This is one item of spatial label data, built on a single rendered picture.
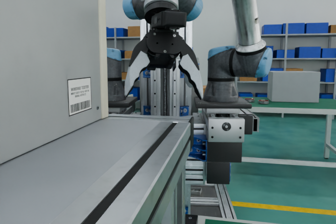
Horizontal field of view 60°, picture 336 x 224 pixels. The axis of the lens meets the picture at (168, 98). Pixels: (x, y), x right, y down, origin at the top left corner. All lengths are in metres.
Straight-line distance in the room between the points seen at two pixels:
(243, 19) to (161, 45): 0.59
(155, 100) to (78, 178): 1.11
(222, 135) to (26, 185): 0.94
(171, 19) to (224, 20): 6.73
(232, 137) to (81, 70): 0.81
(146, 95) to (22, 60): 1.15
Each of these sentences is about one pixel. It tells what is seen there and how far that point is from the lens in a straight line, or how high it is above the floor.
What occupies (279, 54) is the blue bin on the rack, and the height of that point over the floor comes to 1.36.
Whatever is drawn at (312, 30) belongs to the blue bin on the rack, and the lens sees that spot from 6.86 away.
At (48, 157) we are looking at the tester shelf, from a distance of 0.30.
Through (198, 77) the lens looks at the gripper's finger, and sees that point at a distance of 0.57.
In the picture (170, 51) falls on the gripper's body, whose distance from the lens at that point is 0.57.
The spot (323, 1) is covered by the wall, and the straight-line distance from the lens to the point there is 7.57.
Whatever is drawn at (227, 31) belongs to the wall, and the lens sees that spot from 7.20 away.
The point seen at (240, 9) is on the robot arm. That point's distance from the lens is 1.11.
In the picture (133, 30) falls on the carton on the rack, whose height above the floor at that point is 1.93.
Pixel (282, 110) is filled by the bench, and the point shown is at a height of 0.72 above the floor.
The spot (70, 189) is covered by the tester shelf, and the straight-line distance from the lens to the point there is 0.22.
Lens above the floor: 1.20
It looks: 7 degrees down
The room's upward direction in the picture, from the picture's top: straight up
